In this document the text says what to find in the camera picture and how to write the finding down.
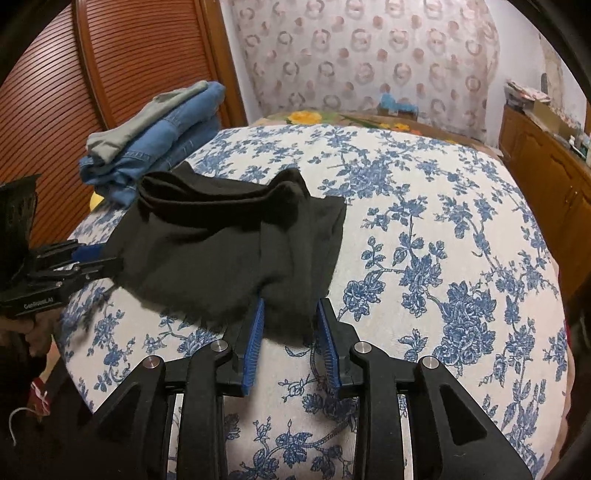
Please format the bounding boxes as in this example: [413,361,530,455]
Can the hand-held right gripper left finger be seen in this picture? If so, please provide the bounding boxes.
[69,298,267,480]

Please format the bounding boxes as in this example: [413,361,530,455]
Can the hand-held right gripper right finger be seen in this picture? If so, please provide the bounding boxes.
[315,298,536,480]

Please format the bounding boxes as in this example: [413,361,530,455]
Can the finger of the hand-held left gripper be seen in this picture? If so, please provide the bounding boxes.
[25,257,125,291]
[28,240,101,268]

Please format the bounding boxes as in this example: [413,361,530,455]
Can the black pants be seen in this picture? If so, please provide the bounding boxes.
[104,167,348,347]

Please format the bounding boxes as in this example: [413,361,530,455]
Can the folded grey-green pants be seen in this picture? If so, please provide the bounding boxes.
[85,80,211,162]

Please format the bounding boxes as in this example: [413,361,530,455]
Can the person's left hand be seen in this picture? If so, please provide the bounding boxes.
[21,314,58,357]

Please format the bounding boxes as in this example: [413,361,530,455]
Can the wooden louvered wardrobe door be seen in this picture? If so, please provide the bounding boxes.
[76,0,247,132]
[0,4,112,259]

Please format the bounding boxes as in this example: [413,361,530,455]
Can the folded blue jeans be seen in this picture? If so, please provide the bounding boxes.
[78,83,227,206]

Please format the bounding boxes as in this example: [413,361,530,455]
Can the blue floral bed sheet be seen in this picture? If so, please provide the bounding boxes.
[55,124,571,480]

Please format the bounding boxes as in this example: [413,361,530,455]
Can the colourful floral blanket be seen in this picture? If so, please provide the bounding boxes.
[252,108,502,155]

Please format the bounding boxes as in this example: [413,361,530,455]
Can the box with blue cloth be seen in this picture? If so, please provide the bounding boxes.
[376,92,419,116]

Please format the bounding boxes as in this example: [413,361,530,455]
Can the wooden cabinet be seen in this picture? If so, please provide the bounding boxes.
[499,104,591,273]

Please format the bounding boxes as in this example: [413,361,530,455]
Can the circle patterned curtain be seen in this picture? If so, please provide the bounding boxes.
[228,0,502,125]

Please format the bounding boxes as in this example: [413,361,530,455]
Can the stack of printed papers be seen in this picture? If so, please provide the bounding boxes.
[504,79,550,112]

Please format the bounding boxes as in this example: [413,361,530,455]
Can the cardboard box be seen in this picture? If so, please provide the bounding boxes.
[531,99,573,134]

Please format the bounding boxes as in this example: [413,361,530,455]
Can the lace window curtain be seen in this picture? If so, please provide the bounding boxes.
[539,39,564,93]

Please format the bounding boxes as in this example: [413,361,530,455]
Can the red tag with white cord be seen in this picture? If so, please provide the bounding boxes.
[30,377,51,416]

